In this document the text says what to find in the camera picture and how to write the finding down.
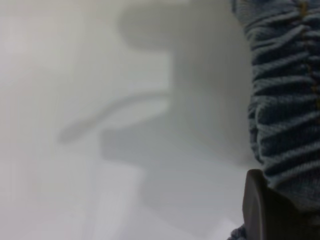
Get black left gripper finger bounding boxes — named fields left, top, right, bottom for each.
left=242, top=169, right=320, bottom=240

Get blue denim elastic-waist pants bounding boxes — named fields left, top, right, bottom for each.
left=228, top=0, right=320, bottom=240

